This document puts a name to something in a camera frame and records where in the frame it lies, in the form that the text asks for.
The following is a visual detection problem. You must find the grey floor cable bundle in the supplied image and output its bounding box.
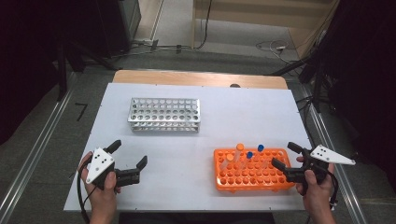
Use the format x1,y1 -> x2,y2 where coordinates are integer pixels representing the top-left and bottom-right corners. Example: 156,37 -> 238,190
110,38 -> 194,60

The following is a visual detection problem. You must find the person's dark clothing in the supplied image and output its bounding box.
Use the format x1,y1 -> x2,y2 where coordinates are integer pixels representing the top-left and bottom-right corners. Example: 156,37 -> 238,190
118,212 -> 276,224

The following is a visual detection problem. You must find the wooden table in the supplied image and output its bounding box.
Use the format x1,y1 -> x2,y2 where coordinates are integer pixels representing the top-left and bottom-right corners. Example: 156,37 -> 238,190
111,69 -> 289,91

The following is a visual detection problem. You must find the orange plastic test tube rack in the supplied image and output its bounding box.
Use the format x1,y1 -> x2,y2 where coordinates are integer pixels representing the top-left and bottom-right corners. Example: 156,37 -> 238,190
213,147 -> 296,193

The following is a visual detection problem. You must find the wide clear test tube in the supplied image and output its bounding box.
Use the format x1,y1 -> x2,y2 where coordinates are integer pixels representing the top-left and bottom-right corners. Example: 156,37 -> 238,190
233,149 -> 245,166

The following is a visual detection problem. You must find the black metal stand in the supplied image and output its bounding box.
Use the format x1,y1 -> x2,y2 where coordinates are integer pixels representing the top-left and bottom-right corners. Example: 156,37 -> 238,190
56,41 -> 69,101

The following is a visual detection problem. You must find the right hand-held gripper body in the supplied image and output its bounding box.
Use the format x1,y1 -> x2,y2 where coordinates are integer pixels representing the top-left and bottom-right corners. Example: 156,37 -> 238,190
284,145 -> 357,184

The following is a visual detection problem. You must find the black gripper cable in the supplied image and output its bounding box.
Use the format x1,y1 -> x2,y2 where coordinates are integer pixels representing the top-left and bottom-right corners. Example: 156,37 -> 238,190
76,157 -> 94,224
323,169 -> 340,210

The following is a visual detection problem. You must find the white board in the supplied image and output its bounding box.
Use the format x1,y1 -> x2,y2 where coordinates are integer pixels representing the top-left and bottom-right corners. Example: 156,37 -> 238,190
64,82 -> 334,213

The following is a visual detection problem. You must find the dark cabinet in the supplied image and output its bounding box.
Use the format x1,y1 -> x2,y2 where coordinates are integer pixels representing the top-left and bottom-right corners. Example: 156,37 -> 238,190
92,0 -> 142,59

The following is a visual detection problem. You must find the black hanging cable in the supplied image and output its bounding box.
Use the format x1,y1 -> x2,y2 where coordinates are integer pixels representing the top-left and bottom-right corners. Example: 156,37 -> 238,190
194,0 -> 213,50

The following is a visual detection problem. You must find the aluminium floor rail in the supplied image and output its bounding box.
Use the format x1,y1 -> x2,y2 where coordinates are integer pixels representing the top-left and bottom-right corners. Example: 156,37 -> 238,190
297,82 -> 370,224
0,71 -> 78,218

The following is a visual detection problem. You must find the metal test tube rack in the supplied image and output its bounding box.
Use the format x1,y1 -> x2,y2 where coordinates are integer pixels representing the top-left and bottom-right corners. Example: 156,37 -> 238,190
126,97 -> 201,133

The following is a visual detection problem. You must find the black curtain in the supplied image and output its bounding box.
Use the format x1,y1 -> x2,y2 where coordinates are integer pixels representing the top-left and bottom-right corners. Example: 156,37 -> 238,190
0,0 -> 62,146
321,0 -> 396,183

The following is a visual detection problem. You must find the person's right hand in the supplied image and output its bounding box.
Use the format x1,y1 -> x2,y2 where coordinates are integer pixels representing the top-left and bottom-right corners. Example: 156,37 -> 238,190
294,155 -> 336,209

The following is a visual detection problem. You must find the white floor cable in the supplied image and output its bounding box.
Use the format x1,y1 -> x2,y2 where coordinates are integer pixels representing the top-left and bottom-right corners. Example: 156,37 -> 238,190
255,39 -> 302,64

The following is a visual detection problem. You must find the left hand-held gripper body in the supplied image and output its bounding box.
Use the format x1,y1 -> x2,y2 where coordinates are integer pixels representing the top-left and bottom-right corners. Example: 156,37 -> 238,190
85,147 -> 141,191

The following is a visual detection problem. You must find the black floor cable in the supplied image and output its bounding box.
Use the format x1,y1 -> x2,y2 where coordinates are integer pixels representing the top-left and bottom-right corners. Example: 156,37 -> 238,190
295,95 -> 316,147

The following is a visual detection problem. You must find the person's left hand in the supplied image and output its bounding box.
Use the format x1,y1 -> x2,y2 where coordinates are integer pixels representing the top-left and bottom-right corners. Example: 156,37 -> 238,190
78,151 -> 122,212

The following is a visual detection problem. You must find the beige wooden panel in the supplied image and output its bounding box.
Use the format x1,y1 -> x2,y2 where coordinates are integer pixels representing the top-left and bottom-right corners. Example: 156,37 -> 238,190
191,0 -> 341,60

